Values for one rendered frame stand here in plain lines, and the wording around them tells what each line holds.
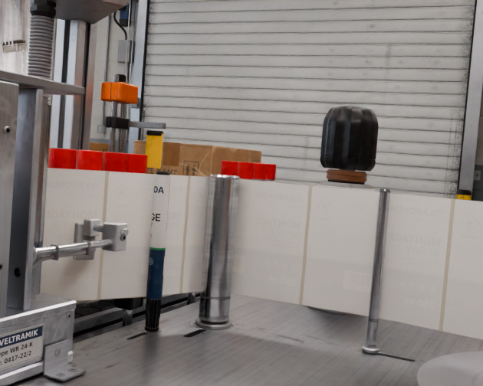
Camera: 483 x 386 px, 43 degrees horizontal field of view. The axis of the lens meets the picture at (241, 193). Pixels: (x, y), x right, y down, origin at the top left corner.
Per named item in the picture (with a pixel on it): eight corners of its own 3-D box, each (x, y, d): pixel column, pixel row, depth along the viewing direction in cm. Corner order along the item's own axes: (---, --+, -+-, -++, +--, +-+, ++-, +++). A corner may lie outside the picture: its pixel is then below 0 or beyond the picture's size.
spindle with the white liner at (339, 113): (356, 318, 86) (375, 104, 84) (296, 306, 90) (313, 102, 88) (372, 306, 94) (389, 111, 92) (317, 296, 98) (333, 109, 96)
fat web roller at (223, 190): (220, 332, 73) (232, 176, 72) (188, 325, 75) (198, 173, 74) (238, 325, 77) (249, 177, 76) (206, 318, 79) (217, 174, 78)
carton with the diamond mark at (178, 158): (205, 253, 153) (212, 145, 152) (126, 240, 163) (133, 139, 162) (254, 242, 180) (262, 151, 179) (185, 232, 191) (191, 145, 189)
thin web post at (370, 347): (376, 355, 69) (392, 189, 68) (359, 351, 70) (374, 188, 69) (381, 351, 71) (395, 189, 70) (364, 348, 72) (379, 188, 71)
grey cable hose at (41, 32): (34, 153, 83) (44, -2, 82) (15, 152, 85) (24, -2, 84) (53, 154, 87) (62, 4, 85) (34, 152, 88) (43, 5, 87)
